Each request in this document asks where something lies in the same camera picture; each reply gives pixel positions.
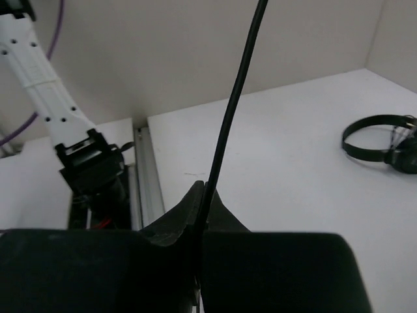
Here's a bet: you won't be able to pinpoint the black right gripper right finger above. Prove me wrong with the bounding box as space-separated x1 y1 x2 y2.
206 191 250 232

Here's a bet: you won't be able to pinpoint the aluminium table rail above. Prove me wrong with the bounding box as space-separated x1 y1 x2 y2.
134 127 165 228

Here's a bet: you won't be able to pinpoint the thin black audio cable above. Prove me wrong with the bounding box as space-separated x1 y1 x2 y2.
194 0 270 313

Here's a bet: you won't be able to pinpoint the black headphones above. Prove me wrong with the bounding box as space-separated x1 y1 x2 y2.
341 113 417 175

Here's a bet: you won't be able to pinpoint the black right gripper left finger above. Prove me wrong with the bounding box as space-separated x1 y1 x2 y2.
139 181 204 246

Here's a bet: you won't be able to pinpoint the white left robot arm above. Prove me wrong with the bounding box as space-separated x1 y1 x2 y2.
1 1 135 243

